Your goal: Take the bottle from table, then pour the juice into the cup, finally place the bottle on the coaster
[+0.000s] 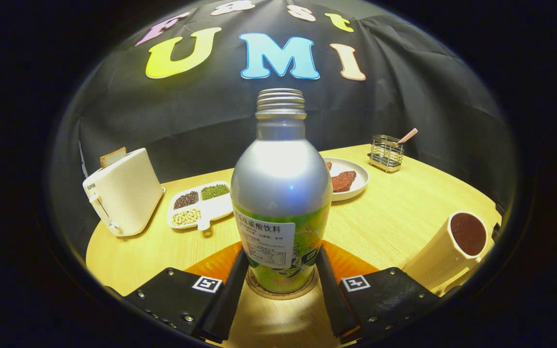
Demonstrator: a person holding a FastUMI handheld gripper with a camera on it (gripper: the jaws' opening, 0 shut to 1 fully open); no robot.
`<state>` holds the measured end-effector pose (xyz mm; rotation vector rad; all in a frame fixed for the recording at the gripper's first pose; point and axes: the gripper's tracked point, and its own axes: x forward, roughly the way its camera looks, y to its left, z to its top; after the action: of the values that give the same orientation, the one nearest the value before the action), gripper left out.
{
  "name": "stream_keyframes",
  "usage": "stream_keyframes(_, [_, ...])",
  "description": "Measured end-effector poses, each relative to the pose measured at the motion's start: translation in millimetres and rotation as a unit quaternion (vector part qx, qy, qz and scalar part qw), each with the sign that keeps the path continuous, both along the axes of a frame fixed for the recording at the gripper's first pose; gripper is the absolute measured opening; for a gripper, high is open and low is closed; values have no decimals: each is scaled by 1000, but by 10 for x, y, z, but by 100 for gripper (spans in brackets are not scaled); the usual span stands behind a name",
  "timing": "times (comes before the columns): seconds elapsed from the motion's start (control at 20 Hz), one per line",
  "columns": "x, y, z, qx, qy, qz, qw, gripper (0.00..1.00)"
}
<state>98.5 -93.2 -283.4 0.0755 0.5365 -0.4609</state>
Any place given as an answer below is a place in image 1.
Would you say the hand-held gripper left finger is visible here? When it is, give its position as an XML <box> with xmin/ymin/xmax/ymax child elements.
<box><xmin>114</xmin><ymin>241</ymin><xmax>251</xmax><ymax>345</ymax></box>

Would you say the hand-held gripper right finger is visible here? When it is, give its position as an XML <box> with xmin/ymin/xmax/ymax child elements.
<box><xmin>314</xmin><ymin>241</ymin><xmax>455</xmax><ymax>345</ymax></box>

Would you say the round cork coaster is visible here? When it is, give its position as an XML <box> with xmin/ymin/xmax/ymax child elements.
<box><xmin>246</xmin><ymin>266</ymin><xmax>319</xmax><ymax>301</ymax></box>

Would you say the beige cup with handle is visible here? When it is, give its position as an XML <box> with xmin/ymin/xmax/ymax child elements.
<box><xmin>403</xmin><ymin>211</ymin><xmax>494</xmax><ymax>296</ymax></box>

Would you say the silver bottle with green label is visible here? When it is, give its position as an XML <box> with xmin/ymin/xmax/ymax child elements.
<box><xmin>230</xmin><ymin>88</ymin><xmax>333</xmax><ymax>294</ymax></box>

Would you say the yellow soybeans heap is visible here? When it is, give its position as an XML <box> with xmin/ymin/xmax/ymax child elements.
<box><xmin>171</xmin><ymin>208</ymin><xmax>202</xmax><ymax>227</ymax></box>

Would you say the white divided tray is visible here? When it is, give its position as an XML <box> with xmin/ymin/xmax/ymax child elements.
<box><xmin>167</xmin><ymin>181</ymin><xmax>234</xmax><ymax>231</ymax></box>

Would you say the wooden table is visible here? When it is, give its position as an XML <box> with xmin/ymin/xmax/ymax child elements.
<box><xmin>86</xmin><ymin>144</ymin><xmax>501</xmax><ymax>348</ymax></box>

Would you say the dark brown beans heap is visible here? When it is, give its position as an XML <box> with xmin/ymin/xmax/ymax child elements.
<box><xmin>174</xmin><ymin>191</ymin><xmax>200</xmax><ymax>210</ymax></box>

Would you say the green beans heap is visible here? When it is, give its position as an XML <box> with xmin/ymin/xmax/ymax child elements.
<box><xmin>201</xmin><ymin>184</ymin><xmax>230</xmax><ymax>201</ymax></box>

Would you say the white oval plate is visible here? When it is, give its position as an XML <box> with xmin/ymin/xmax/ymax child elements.
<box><xmin>322</xmin><ymin>157</ymin><xmax>370</xmax><ymax>202</ymax></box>

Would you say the white toaster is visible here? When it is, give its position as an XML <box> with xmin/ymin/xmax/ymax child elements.
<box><xmin>83</xmin><ymin>148</ymin><xmax>166</xmax><ymax>237</ymax></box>

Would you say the bread slice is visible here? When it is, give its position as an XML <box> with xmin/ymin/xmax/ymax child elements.
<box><xmin>100</xmin><ymin>147</ymin><xmax>127</xmax><ymax>169</ymax></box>

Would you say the black backdrop cloth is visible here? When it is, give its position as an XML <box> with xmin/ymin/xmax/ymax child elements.
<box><xmin>49</xmin><ymin>0</ymin><xmax>518</xmax><ymax>252</ymax></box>

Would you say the wire mesh holder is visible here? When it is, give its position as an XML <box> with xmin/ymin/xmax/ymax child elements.
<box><xmin>368</xmin><ymin>135</ymin><xmax>405</xmax><ymax>173</ymax></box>

